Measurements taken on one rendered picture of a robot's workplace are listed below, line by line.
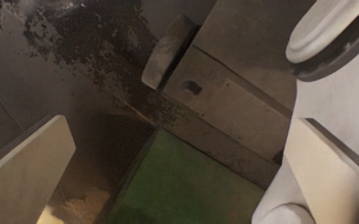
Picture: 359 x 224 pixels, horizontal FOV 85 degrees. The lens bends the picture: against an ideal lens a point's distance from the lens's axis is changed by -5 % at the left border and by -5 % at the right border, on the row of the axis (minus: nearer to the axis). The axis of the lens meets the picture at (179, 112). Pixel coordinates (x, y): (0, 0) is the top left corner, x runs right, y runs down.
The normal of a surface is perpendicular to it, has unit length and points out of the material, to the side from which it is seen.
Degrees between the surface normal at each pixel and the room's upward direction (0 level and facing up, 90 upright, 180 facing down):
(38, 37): 0
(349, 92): 90
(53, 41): 0
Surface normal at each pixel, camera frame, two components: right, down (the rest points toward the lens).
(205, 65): 0.18, -0.11
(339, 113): -0.85, -0.52
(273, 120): -0.23, 0.51
